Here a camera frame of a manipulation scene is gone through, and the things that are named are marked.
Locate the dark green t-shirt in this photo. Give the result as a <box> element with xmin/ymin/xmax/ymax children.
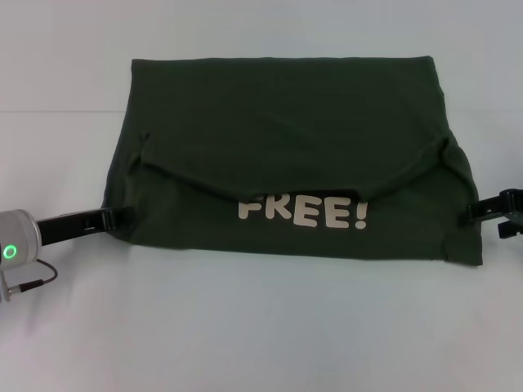
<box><xmin>100</xmin><ymin>55</ymin><xmax>484</xmax><ymax>269</ymax></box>

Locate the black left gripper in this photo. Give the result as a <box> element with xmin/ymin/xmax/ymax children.
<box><xmin>36</xmin><ymin>206</ymin><xmax>136</xmax><ymax>247</ymax></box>

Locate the large silver cable connector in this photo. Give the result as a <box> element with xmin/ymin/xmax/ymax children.
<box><xmin>0</xmin><ymin>269</ymin><xmax>13</xmax><ymax>304</ymax></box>

